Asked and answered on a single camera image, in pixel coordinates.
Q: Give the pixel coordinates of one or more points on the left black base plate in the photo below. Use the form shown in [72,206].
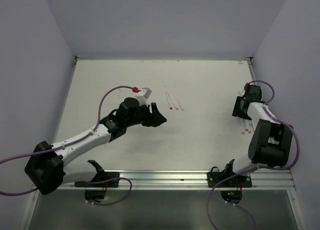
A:
[101,179]

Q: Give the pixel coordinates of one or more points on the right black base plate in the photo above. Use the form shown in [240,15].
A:
[239,181]

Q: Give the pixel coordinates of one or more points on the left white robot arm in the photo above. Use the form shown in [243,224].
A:
[47,165]

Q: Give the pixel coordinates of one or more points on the aluminium front rail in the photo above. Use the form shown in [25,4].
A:
[181,180]

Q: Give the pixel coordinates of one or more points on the white pen red cap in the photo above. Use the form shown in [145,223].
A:
[248,126]

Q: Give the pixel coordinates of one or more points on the white pen blue cap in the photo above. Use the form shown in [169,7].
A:
[243,128]

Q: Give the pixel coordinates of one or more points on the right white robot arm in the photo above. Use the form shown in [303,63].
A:
[270,145]

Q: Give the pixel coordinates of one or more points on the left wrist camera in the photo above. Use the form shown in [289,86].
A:
[142,96]

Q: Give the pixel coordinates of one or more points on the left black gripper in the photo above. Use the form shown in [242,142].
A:
[154,118]

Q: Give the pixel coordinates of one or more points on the white pen red tip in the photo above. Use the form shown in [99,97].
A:
[168,101]

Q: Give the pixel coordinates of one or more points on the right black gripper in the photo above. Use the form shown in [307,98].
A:
[236,111]

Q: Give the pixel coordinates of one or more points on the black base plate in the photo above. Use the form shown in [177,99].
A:
[239,181]
[101,179]

